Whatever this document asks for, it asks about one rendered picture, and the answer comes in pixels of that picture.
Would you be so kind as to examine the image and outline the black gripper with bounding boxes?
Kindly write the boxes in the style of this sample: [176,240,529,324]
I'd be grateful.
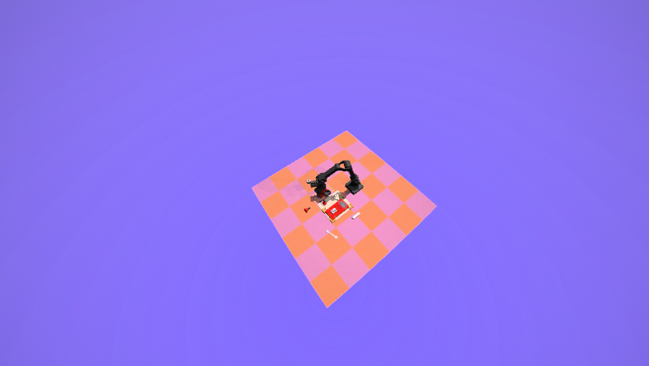
[318,184,331,197]

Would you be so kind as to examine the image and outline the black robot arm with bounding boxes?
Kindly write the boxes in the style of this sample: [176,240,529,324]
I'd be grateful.
[310,160,361,195]

